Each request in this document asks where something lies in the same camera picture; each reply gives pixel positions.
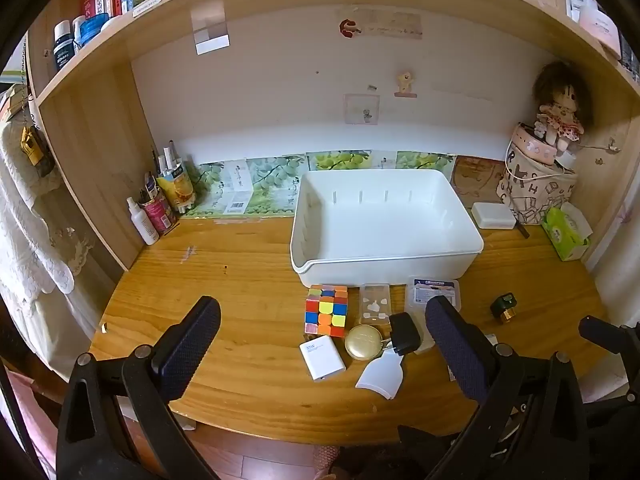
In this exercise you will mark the green grape picture panels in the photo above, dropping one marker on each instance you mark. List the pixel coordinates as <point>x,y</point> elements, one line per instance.
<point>270,185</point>

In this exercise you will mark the pink white box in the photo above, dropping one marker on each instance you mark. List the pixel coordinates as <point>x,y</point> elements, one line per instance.
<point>602,30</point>

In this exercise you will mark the colourful puzzle cube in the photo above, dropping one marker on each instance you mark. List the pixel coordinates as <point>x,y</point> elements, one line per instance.
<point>326,311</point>

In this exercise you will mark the yellow carton pen holder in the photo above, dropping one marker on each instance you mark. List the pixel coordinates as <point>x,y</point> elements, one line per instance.
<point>177,187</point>

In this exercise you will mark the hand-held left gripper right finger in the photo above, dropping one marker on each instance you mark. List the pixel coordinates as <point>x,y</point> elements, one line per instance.
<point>452,352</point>

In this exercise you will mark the gold round compact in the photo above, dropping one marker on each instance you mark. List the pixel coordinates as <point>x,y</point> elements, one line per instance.
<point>363,342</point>

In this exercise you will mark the clear box with blue label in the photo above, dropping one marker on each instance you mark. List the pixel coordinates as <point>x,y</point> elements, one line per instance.
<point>432,287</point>

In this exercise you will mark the metal wall hook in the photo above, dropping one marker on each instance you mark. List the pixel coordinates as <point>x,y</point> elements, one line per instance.
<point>614,145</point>

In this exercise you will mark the pale paper strip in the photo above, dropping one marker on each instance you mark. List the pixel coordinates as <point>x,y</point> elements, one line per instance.
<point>395,24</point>

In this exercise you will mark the green tissue pack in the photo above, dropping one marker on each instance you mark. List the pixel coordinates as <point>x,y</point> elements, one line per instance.
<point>565,232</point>

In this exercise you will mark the clear patterned case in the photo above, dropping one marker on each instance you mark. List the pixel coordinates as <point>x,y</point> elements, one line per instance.
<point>374,305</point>

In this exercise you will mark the brown-haired doll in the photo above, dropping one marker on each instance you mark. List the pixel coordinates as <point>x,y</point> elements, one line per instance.
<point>560,105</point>

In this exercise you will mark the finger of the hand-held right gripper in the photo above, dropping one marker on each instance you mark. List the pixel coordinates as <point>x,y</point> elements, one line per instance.
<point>607,337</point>

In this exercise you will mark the yellow bear wall sticker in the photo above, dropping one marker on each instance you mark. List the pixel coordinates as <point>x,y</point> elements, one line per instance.
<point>406,82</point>

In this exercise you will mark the white shelf label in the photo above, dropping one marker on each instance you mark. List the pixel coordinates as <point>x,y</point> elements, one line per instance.
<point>147,5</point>

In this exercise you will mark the pink can pen holder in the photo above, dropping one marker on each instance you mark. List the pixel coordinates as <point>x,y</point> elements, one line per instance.
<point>159,212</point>

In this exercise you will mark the white spray bottle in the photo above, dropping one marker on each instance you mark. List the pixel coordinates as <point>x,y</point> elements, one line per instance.
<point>144,225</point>

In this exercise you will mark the red wall sticker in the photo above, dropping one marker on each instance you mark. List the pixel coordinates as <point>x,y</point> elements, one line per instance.
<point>350,28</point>

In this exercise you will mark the pink paper note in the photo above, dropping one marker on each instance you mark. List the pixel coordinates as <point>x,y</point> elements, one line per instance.
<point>361,108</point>

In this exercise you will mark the dark bottle white cap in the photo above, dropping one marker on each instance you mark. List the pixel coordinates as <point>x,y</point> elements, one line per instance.
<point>62,47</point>

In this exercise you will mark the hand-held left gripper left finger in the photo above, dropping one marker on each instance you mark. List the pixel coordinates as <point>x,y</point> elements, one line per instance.
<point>190,347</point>

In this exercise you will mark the white lace cloth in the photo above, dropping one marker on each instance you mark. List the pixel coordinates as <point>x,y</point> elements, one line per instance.
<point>30,220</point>

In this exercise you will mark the grey paper card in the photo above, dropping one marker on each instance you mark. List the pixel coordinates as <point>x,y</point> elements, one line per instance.
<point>210,27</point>

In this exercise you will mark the white plastic bin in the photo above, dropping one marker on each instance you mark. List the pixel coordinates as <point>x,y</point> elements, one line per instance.
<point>385,230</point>

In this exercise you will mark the wooden shelf unit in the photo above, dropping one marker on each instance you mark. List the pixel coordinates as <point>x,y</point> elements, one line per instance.
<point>95,125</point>

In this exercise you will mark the white charger block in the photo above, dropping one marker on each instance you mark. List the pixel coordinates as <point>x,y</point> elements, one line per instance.
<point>322,360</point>

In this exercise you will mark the brown picture panel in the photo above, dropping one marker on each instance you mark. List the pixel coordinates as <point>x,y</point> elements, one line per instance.
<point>475,177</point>

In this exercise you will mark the white scraper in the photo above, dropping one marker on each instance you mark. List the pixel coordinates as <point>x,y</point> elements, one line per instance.
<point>381,375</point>

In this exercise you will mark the printed canvas bag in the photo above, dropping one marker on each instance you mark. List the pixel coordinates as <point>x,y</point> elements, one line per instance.
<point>535,190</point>

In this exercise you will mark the yellow hanging toy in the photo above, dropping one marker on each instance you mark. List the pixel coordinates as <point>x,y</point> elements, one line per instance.
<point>32,146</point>

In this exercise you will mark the pink case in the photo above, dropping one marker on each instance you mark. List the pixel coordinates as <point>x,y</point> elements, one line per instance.
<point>535,145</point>

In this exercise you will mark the blue jar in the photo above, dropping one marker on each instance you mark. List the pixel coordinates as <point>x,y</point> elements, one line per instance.
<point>95,27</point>

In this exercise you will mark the white soap box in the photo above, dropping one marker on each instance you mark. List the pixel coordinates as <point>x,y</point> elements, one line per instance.
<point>492,215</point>

